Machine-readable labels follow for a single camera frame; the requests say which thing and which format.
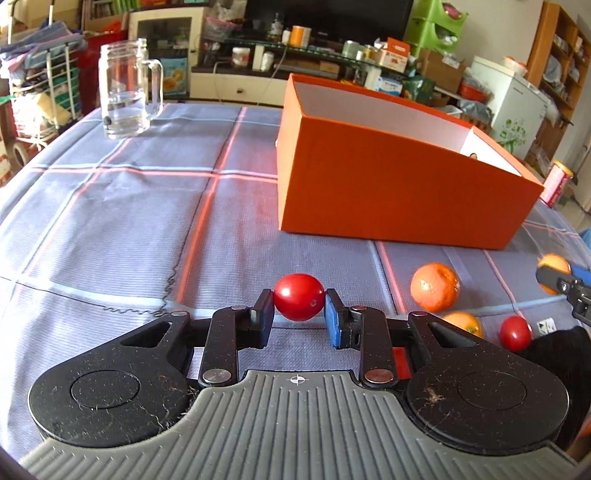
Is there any red and white can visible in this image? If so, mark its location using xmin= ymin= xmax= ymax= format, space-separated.
xmin=540 ymin=161 xmax=574 ymax=208

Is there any small white fridge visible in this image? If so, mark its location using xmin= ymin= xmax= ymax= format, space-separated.
xmin=471 ymin=55 xmax=552 ymax=160

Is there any wooden shelf unit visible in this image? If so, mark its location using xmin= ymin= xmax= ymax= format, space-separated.
xmin=526 ymin=2 xmax=587 ymax=144

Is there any orange mandarin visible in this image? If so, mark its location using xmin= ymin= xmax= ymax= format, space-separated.
xmin=442 ymin=312 xmax=485 ymax=339
xmin=538 ymin=254 xmax=572 ymax=296
xmin=410 ymin=263 xmax=461 ymax=313

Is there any pink plastic basket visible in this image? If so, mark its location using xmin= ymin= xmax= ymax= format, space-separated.
xmin=203 ymin=17 xmax=232 ymax=41

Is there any clear glass handled mug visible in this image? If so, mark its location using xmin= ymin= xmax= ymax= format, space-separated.
xmin=98 ymin=38 xmax=165 ymax=140

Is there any cream glass-door cabinet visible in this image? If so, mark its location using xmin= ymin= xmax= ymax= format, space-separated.
xmin=128 ymin=7 xmax=206 ymax=97

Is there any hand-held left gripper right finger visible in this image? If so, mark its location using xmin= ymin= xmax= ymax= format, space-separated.
xmin=324 ymin=289 xmax=485 ymax=387

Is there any green plastic drawer unit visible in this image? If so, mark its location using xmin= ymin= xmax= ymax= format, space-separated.
xmin=404 ymin=0 xmax=469 ymax=56

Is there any white wire shopping trolley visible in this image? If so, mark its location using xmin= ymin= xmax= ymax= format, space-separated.
xmin=0 ymin=18 xmax=88 ymax=169

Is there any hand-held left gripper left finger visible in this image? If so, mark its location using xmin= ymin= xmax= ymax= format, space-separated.
xmin=121 ymin=289 xmax=274 ymax=387

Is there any red tomato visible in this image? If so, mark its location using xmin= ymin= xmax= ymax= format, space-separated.
xmin=499 ymin=316 xmax=533 ymax=352
xmin=273 ymin=273 xmax=326 ymax=322

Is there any black television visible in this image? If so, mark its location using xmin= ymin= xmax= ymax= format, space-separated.
xmin=245 ymin=0 xmax=415 ymax=44

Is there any cream television cabinet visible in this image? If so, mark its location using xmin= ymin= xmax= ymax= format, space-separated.
xmin=190 ymin=69 xmax=287 ymax=108

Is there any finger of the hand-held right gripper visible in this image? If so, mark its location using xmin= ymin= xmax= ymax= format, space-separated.
xmin=536 ymin=264 xmax=591 ymax=320

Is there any blue plaid tablecloth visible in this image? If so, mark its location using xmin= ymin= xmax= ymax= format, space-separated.
xmin=0 ymin=102 xmax=591 ymax=462

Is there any orange and white packet box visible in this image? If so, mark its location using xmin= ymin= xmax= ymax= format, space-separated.
xmin=379 ymin=38 xmax=411 ymax=70

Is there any orange cardboard box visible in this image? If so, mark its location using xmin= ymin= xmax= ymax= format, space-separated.
xmin=276 ymin=73 xmax=546 ymax=251

